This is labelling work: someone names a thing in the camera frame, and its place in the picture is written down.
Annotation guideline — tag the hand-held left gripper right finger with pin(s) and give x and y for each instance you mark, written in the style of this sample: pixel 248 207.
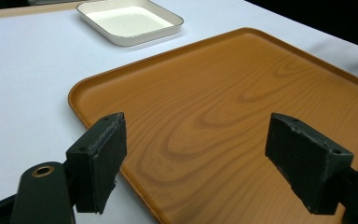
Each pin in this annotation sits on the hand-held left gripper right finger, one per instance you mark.
pixel 304 161

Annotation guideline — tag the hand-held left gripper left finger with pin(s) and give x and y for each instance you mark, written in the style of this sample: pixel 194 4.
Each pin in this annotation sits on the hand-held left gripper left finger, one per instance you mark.
pixel 98 161

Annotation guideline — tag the wood-grain brown tray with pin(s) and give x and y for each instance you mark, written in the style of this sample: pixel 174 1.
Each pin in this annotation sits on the wood-grain brown tray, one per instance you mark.
pixel 217 102

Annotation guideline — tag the white square dish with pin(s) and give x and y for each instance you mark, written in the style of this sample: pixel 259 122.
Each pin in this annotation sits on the white square dish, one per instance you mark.
pixel 130 21

